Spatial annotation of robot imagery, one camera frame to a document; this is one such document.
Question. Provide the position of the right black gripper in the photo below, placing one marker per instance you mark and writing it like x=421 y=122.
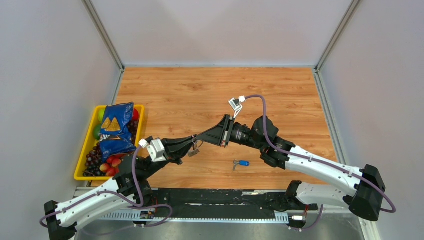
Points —
x=220 y=134

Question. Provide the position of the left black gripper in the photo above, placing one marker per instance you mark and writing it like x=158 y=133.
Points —
x=176 y=148

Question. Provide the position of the silver wire keyring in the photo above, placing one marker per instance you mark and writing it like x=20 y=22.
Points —
x=193 y=152

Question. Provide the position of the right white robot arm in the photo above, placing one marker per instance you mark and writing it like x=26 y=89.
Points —
x=360 y=190

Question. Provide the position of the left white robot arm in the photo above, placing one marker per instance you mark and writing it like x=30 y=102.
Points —
x=129 y=188

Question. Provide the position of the blue capped key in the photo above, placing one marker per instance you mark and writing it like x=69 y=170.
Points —
x=243 y=163

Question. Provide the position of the red apple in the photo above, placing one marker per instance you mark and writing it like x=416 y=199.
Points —
x=135 y=115

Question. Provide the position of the blue chips bag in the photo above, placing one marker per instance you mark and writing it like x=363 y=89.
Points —
x=115 y=137

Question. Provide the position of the red peach fruits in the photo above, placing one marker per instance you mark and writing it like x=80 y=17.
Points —
x=111 y=167

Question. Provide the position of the purple grape bunch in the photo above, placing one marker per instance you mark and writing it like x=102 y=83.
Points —
x=94 y=158

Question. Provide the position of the green apple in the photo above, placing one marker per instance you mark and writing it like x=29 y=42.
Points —
x=96 y=132

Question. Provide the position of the lime green fruit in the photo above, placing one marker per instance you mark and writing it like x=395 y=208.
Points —
x=100 y=114

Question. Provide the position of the yellow plastic tray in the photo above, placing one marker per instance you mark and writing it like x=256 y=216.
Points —
x=90 y=141

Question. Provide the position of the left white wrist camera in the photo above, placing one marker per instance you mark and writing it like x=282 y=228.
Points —
x=155 y=148

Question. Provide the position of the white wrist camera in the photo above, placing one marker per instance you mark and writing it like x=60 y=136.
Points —
x=236 y=105
x=155 y=148

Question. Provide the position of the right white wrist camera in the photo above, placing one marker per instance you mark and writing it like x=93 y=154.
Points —
x=236 y=105

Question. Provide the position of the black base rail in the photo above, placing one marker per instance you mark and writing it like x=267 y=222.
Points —
x=219 y=204

